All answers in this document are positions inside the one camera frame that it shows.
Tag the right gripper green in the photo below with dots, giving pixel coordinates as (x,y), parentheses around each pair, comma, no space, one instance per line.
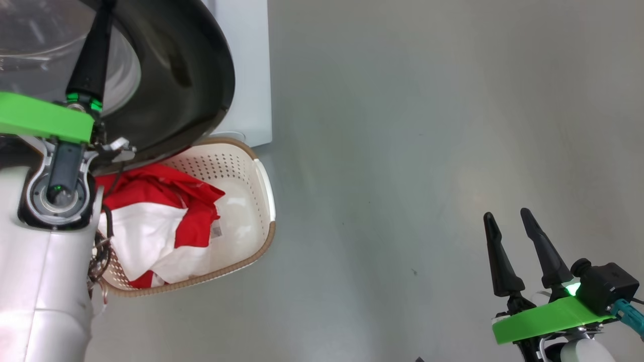
(548,319)

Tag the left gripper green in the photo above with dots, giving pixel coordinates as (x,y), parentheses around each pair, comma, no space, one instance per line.
(40,118)

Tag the black round glass washer door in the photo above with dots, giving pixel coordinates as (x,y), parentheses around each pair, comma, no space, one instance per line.
(191,85)

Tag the red and white garment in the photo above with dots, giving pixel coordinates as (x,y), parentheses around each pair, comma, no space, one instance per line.
(151,221)

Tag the white front-load washing machine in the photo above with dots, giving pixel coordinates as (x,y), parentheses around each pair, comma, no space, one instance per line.
(249,65)

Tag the basket barcode sticker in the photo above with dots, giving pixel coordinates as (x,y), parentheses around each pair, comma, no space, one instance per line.
(217,232)

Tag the cream basket with brown rim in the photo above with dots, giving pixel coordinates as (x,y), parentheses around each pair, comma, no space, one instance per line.
(241,216)

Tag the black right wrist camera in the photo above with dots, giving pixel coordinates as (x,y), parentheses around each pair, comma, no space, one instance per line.
(606,286)

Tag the teal right camera connector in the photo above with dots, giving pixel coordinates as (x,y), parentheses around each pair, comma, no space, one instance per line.
(629,314)

